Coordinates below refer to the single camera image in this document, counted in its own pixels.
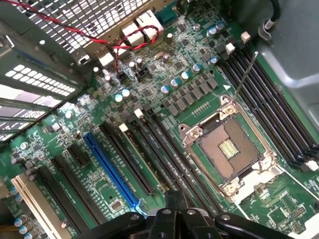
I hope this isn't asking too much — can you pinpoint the RAM stick in slot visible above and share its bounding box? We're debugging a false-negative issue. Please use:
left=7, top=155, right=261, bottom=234
left=119, top=123, right=175, bottom=200

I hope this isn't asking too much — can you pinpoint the CPU socket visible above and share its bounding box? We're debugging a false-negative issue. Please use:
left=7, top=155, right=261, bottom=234
left=178, top=96, right=284, bottom=200

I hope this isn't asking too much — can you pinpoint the long black expansion slot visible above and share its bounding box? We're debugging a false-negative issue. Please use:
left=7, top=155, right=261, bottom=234
left=52, top=155, right=109, bottom=225
left=34, top=165, right=92, bottom=236
left=98, top=121, right=156, bottom=196

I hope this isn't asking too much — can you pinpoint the green motherboard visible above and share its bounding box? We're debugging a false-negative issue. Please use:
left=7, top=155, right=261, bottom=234
left=0, top=9, right=319, bottom=239

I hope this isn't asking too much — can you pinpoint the red black twisted wire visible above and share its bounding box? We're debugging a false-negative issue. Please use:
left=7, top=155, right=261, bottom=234
left=4, top=0, right=160, bottom=75

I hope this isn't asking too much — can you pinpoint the thick black cable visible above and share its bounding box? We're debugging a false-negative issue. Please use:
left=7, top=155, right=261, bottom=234
left=259, top=0, right=282, bottom=40

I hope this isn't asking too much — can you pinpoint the white expansion slot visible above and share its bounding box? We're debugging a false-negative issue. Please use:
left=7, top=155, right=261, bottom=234
left=10, top=173, right=73, bottom=239

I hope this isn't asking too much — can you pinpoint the thin metal locking lever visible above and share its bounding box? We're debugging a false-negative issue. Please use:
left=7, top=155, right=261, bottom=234
left=231, top=50, right=260, bottom=105

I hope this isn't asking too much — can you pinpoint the RAM slot with white latches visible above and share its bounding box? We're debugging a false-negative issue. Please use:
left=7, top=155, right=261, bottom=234
left=225, top=43, right=317, bottom=171
left=134, top=109, right=204, bottom=210
left=240, top=31, right=319, bottom=151

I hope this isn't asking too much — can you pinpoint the blue expansion slot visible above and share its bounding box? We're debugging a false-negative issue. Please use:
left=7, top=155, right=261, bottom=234
left=83, top=131, right=145, bottom=215

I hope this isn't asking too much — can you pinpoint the short black expansion slot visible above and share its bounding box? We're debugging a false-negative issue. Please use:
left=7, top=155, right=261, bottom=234
left=66, top=144, right=91, bottom=168

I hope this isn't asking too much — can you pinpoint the silver socket cover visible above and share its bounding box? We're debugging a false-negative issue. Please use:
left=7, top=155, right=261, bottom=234
left=234, top=165, right=285, bottom=204

